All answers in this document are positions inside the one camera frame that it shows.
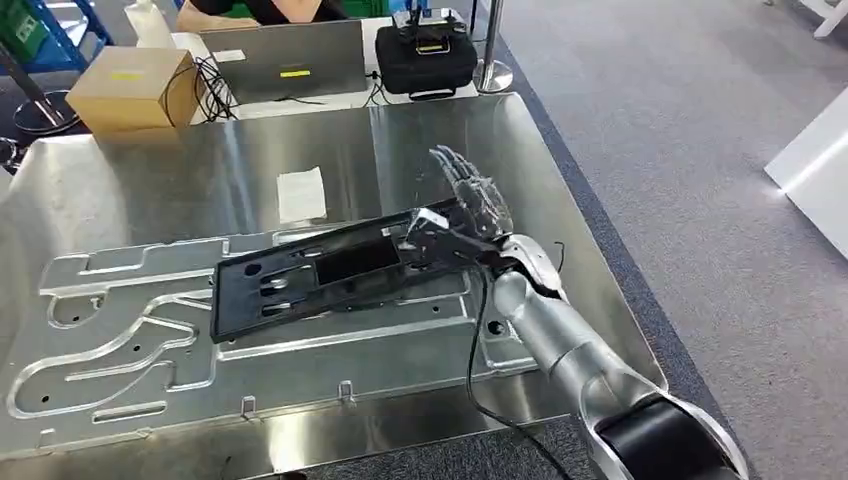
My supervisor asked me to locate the white plastic bottle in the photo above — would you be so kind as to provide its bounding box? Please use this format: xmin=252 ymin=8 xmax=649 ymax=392
xmin=124 ymin=0 xmax=177 ymax=49

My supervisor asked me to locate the grey laptop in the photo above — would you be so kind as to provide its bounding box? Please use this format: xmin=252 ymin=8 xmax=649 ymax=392
xmin=199 ymin=18 xmax=370 ymax=106

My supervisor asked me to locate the blue metal shelf rack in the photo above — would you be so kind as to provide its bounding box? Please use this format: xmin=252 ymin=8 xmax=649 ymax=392
xmin=0 ymin=0 xmax=115 ymax=75

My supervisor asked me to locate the black remote controller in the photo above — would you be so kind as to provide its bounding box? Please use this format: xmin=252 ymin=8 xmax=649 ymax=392
xmin=392 ymin=1 xmax=466 ymax=58

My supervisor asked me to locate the black plastic mounting plate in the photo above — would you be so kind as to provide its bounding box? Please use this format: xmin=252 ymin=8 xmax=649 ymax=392
xmin=209 ymin=197 xmax=495 ymax=344

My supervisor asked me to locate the white board panel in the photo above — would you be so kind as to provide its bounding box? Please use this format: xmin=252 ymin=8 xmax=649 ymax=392
xmin=763 ymin=86 xmax=848 ymax=261

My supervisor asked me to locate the grooved metal jig plate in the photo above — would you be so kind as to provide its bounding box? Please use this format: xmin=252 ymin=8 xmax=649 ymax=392
xmin=5 ymin=225 xmax=541 ymax=425

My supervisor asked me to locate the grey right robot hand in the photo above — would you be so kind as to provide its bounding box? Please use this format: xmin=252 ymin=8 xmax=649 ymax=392
xmin=429 ymin=145 xmax=517 ymax=266

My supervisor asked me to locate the black carrying case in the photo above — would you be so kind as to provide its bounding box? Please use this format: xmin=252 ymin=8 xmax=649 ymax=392
xmin=374 ymin=9 xmax=480 ymax=102

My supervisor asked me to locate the chrome stanchion post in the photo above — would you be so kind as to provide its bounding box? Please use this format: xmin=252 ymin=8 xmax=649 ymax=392
xmin=471 ymin=0 xmax=515 ymax=94

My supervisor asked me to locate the black camera cable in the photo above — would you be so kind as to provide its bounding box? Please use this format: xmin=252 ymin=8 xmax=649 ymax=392
xmin=463 ymin=261 xmax=574 ymax=480

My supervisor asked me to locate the black stanchion post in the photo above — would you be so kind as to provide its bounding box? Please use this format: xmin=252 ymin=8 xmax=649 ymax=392
xmin=0 ymin=46 xmax=82 ymax=135

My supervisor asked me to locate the brown cardboard box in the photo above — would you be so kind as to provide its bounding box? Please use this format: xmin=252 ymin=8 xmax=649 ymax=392
xmin=64 ymin=46 xmax=201 ymax=137

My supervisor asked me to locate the white paper sheet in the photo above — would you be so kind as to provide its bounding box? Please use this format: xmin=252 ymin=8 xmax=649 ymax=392
xmin=276 ymin=166 xmax=329 ymax=225

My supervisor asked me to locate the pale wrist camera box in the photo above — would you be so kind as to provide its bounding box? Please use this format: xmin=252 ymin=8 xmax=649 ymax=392
xmin=402 ymin=207 xmax=454 ymax=252

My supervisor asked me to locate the green plastic crate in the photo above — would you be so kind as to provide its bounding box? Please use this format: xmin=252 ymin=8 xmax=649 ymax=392
xmin=0 ymin=0 xmax=51 ymax=64
xmin=344 ymin=0 xmax=393 ymax=18

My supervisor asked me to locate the person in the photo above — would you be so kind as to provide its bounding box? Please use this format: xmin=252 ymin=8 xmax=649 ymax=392
xmin=175 ymin=0 xmax=349 ymax=33

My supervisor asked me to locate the black desk cable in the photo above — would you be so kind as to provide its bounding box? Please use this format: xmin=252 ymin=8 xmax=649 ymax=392
xmin=164 ymin=56 xmax=238 ymax=124

